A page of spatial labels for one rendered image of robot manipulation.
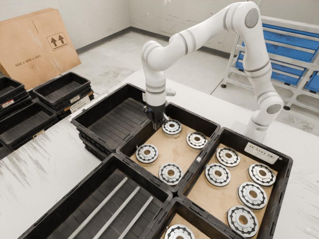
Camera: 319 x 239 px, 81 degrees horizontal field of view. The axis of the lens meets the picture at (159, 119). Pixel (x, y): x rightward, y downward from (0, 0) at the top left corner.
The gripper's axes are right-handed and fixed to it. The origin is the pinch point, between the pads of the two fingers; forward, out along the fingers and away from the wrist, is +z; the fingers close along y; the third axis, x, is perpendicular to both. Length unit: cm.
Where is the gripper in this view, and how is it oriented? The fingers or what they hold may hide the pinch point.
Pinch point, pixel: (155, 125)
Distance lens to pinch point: 79.3
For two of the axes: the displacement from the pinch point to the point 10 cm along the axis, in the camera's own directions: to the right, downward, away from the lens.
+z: -0.1, 7.0, 7.1
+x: 5.9, -5.7, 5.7
